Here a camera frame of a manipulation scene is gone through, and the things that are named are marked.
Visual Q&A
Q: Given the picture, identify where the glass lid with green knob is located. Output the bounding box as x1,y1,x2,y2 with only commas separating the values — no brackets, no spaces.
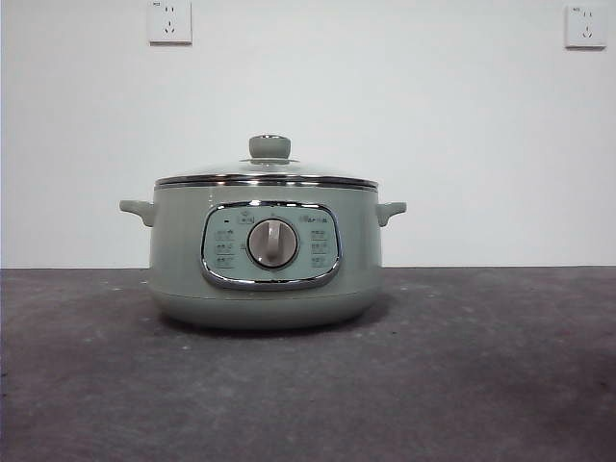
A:
154,134,378,190

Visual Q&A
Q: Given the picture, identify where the pale green electric pot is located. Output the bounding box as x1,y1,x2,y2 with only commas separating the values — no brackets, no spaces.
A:
118,185,408,331

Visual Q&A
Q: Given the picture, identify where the white wall socket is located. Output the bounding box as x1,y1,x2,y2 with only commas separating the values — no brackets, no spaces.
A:
147,0,193,47
564,3,608,51

